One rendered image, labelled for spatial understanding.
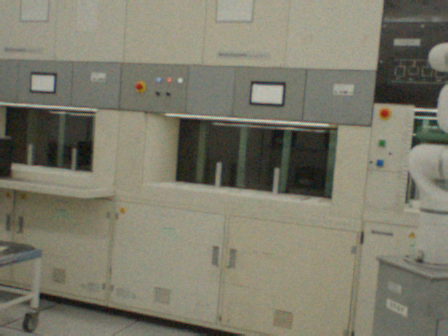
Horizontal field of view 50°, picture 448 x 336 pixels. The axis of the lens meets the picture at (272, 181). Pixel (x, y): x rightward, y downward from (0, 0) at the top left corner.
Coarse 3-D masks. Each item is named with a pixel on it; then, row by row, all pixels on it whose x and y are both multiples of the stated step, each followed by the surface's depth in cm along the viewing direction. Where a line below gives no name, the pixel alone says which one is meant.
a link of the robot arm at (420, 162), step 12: (408, 156) 173; (420, 156) 168; (432, 156) 165; (408, 168) 172; (420, 168) 168; (432, 168) 165; (420, 180) 168; (432, 180) 170; (420, 192) 169; (432, 192) 165; (444, 192) 166; (420, 204) 170; (432, 204) 164; (444, 204) 163
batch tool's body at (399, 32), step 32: (384, 0) 239; (416, 0) 235; (384, 32) 239; (416, 32) 235; (384, 64) 240; (384, 96) 240; (416, 96) 236; (384, 128) 242; (416, 128) 284; (384, 192) 243; (384, 224) 243; (416, 224) 238
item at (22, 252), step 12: (0, 240) 270; (0, 252) 251; (12, 252) 253; (24, 252) 255; (36, 252) 261; (0, 264) 238; (36, 264) 264; (36, 276) 265; (0, 288) 272; (12, 288) 271; (36, 288) 265; (12, 300) 252; (24, 300) 258; (36, 300) 266; (36, 312) 266; (24, 324) 261; (36, 324) 268
